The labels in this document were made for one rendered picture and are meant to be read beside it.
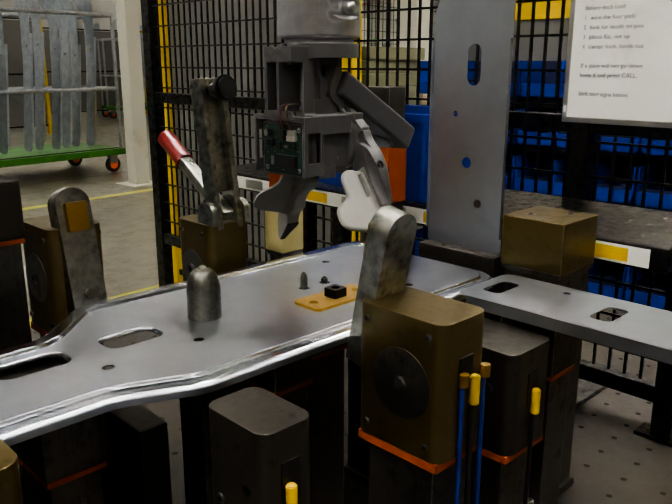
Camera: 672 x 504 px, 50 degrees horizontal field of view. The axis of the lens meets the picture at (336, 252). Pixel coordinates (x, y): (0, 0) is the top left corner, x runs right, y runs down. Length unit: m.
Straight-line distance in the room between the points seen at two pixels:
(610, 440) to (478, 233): 0.39
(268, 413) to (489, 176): 0.49
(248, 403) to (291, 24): 0.32
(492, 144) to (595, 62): 0.29
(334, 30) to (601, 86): 0.58
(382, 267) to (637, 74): 0.64
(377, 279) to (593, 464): 0.58
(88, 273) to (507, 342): 0.42
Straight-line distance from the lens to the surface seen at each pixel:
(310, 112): 0.65
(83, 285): 0.78
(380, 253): 0.58
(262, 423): 0.52
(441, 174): 0.96
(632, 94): 1.13
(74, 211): 0.77
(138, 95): 7.70
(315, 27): 0.65
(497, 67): 0.90
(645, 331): 0.70
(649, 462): 1.12
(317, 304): 0.71
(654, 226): 1.01
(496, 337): 0.70
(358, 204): 0.65
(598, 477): 1.06
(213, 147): 0.84
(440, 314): 0.56
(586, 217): 0.88
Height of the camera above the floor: 1.23
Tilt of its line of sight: 15 degrees down
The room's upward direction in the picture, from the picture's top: straight up
